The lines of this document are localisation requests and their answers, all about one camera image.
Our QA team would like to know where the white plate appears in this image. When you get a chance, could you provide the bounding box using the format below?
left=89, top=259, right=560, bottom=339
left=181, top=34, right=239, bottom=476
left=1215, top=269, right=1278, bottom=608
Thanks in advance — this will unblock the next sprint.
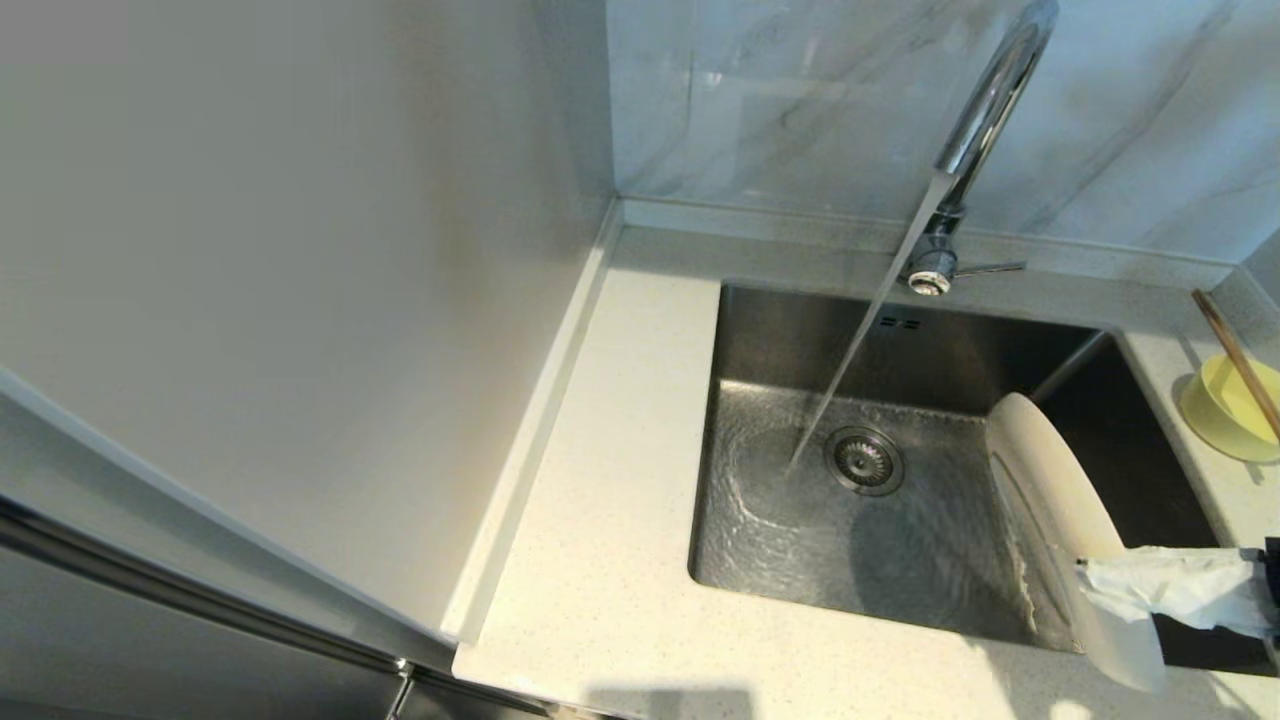
left=985, top=392, right=1168, bottom=694

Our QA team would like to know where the yellow plastic bowl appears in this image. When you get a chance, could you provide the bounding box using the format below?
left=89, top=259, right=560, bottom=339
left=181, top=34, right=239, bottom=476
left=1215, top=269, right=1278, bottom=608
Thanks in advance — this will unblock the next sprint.
left=1180, top=354, right=1280, bottom=464

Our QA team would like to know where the wooden chopstick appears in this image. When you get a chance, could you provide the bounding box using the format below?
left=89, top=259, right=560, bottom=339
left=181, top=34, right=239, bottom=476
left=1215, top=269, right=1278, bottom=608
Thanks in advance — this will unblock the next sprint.
left=1196, top=289, right=1280, bottom=437
left=1190, top=291, right=1280, bottom=444

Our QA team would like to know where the stainless steel sink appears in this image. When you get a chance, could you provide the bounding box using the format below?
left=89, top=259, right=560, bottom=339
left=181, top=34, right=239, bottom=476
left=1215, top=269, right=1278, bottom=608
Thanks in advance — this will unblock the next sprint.
left=688, top=280, right=1280, bottom=676

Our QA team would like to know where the round metal drain strainer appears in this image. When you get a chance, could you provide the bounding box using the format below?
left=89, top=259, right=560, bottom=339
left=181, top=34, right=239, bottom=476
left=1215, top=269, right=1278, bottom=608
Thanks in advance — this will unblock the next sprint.
left=824, top=426, right=907, bottom=498

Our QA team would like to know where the chrome gooseneck faucet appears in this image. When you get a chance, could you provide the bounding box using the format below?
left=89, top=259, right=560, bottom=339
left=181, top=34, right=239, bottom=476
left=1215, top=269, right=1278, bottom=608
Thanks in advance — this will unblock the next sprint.
left=897, top=0, right=1063, bottom=297

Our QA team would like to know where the grey cabinet front under counter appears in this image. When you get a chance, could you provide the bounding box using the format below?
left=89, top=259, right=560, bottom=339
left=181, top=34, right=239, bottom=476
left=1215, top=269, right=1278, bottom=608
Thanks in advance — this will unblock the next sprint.
left=385, top=672, right=601, bottom=720

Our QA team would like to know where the white tall cabinet panel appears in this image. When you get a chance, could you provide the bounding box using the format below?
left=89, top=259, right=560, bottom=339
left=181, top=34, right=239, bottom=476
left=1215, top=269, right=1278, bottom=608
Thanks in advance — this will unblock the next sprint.
left=0, top=0, right=623, bottom=651

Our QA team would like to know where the grey steel appliance door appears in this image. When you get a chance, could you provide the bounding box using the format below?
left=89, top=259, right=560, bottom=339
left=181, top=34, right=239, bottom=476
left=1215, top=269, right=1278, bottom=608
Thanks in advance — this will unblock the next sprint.
left=0, top=545, right=411, bottom=720

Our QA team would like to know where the chrome door handle rail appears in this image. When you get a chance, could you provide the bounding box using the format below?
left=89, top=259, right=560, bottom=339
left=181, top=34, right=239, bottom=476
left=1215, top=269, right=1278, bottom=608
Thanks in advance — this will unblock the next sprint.
left=0, top=495, right=413, bottom=683

